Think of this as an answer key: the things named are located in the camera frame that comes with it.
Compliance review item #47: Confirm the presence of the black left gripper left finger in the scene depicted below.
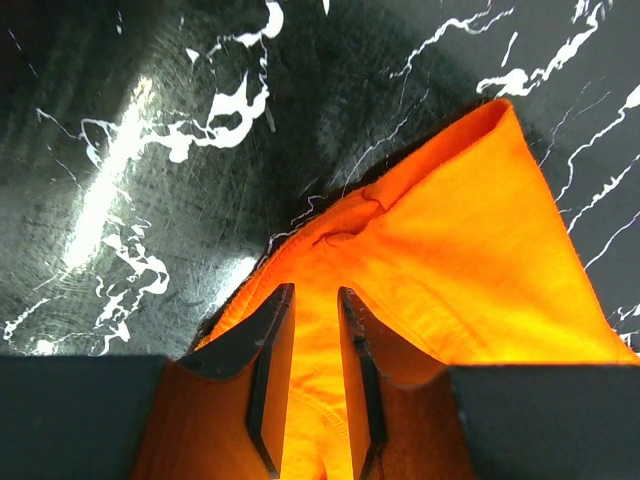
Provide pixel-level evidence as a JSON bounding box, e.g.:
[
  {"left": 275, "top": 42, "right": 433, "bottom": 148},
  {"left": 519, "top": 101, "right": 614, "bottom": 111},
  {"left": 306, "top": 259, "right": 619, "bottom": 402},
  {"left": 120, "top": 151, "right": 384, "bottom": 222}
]
[{"left": 1, "top": 284, "right": 295, "bottom": 479}]

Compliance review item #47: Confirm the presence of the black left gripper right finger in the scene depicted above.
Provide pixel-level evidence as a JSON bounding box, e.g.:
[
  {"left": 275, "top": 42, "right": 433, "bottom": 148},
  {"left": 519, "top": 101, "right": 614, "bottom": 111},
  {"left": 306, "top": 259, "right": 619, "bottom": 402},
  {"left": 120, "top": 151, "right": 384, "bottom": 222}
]
[{"left": 337, "top": 287, "right": 639, "bottom": 479}]

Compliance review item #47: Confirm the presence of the orange t shirt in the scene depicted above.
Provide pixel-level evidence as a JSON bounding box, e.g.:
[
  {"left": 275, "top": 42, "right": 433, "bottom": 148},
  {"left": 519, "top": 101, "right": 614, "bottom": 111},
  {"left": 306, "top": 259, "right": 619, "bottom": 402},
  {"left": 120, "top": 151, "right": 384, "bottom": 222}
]
[{"left": 196, "top": 100, "right": 639, "bottom": 479}]

